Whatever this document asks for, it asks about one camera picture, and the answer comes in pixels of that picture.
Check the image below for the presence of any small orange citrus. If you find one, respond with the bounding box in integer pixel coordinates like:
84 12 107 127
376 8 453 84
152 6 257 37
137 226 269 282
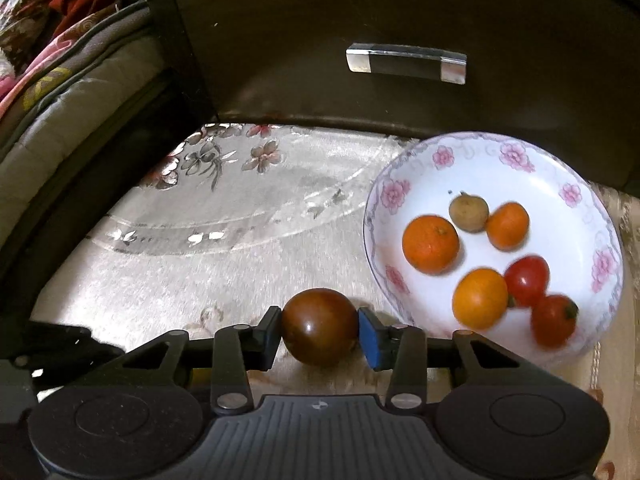
402 214 460 275
487 202 530 251
452 268 509 331

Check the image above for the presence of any dark brown-red tomato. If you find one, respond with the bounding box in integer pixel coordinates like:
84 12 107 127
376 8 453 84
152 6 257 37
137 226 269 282
280 288 360 367

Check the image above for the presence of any beige quilted mattress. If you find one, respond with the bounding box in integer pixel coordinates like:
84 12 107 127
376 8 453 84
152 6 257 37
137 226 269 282
0 0 167 242

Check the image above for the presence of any red cherry tomato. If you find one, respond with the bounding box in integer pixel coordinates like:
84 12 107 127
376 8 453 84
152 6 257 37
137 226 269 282
530 294 580 349
503 255 551 309

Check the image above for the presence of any white floral rimmed plate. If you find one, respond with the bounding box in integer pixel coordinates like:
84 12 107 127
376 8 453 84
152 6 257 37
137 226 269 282
363 131 626 370

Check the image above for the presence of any pink blanket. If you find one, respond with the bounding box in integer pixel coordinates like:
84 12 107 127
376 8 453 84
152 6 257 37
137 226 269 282
0 14 97 112

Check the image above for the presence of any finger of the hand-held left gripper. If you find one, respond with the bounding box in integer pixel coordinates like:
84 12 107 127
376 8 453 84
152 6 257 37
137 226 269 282
10 321 127 367

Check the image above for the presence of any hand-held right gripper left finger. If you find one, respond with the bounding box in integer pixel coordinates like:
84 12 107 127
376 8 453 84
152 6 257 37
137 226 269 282
64 306 284 416

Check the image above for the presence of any silver drawer handle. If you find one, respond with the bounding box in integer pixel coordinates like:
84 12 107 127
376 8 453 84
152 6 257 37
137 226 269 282
345 43 469 85

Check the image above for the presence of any dark bed frame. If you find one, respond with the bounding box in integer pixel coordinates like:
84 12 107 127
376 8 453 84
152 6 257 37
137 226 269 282
0 69 217 322

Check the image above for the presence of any dark wooden nightstand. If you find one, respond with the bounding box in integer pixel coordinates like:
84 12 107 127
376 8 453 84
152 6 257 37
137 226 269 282
137 0 640 192

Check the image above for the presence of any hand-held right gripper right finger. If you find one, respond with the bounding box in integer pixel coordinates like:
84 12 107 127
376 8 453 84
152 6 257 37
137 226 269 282
357 306 572 416

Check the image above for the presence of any small brown-green kiwi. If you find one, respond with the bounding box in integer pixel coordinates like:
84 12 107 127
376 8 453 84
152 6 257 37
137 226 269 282
448 192 490 233

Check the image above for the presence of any floral printed blanket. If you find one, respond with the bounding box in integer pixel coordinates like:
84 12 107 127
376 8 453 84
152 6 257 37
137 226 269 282
0 0 77 62

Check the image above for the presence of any beige floral tablecloth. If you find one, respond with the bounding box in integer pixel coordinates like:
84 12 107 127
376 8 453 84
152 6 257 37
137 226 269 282
29 122 640 480

